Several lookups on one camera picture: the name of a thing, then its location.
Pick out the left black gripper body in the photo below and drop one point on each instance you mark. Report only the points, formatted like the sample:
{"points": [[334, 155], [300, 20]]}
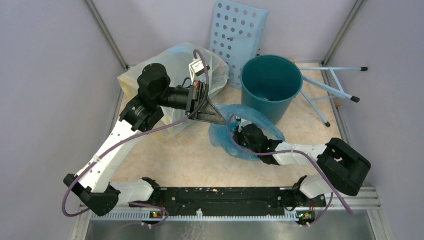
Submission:
{"points": [[195, 98]]}

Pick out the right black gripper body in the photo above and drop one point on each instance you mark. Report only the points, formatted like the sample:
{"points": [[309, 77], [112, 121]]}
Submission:
{"points": [[241, 141]]}

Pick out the blue plastic trash bag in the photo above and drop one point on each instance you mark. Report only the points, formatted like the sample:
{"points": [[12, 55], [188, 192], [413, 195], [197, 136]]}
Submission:
{"points": [[240, 115]]}

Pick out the teal plastic trash bin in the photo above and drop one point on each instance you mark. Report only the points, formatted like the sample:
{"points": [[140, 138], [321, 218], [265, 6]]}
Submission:
{"points": [[269, 84]]}

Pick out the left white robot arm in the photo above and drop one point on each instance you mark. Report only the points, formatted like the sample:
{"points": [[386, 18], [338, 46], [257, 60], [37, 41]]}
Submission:
{"points": [[92, 184]]}

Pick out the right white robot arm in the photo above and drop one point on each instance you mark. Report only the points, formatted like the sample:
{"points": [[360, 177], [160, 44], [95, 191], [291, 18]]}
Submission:
{"points": [[341, 170]]}

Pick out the translucent white bag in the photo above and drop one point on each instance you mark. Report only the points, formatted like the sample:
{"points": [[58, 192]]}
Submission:
{"points": [[175, 76]]}

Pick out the light blue perforated stool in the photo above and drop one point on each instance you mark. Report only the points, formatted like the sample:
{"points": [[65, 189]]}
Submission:
{"points": [[236, 37]]}

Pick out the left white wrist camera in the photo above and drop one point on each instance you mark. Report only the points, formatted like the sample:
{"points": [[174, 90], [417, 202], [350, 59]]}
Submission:
{"points": [[196, 69]]}

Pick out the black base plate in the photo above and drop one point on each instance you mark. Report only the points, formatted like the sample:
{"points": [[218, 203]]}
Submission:
{"points": [[233, 201]]}

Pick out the left aluminium frame post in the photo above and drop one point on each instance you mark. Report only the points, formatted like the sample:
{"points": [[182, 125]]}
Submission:
{"points": [[101, 25]]}

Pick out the aluminium frame post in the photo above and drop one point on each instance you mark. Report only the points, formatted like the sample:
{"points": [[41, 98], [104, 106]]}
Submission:
{"points": [[101, 25], [358, 5]]}

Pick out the right aluminium frame post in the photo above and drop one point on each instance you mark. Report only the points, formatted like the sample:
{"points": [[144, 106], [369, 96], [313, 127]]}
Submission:
{"points": [[358, 5]]}

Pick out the white cable duct strip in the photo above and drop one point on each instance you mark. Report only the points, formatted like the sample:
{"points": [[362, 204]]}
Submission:
{"points": [[147, 216]]}

